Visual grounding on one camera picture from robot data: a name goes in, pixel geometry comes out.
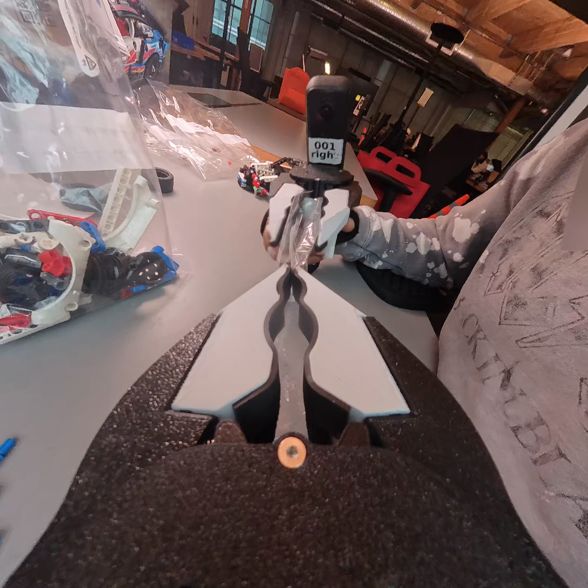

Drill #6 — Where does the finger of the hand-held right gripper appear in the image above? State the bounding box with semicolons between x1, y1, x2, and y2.
269;183;306;265
318;188;351;259

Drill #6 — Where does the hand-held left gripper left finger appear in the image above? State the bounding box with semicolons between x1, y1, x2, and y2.
171;266;295;444

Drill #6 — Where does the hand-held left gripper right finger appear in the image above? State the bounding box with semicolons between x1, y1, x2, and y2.
290;266;410;444

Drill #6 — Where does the small clear plastic bag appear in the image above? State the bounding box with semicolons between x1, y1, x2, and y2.
273;186;323;435

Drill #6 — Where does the person's right forearm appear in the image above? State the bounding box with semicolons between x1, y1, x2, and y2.
334;204;501;290

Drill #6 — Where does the grey desk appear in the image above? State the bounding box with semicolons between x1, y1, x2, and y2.
0;84;439;575

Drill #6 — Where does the person's right hand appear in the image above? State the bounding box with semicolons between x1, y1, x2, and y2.
261;216;358;268

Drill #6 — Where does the orange bag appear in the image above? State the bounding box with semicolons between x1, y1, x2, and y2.
279;67;311;113

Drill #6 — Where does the partly built toy car chassis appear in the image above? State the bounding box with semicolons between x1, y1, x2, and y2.
237;156;304;198

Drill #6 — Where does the black office chair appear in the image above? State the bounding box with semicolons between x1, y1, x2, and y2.
363;170;412;212

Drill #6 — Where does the red tote bag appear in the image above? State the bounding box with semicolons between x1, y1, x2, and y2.
367;157;431;217
357;146;400;168

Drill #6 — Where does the orange traffic cone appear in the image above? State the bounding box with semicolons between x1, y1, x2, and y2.
429;193;471;219

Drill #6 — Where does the crumpled clear plastic wrap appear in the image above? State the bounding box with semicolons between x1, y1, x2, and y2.
138;83;258;180

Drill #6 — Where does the large paned window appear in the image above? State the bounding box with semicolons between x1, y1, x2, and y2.
211;0;274;47

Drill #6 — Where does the black disc light on pole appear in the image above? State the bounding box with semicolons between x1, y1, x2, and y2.
400;22;465;138

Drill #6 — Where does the person's bleached grey sweatshirt torso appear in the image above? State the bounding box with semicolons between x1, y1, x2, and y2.
436;119;588;588

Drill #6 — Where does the toy race car box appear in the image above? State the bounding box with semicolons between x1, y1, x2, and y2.
108;0;171;85

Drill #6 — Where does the heap of toy brick parts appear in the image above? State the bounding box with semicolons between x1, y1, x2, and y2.
0;168;180;343

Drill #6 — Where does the large clear plastic bag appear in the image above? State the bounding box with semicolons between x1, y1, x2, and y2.
0;0;182;345

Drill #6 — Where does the silver ventilation duct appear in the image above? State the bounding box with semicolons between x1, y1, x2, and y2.
363;0;552;111

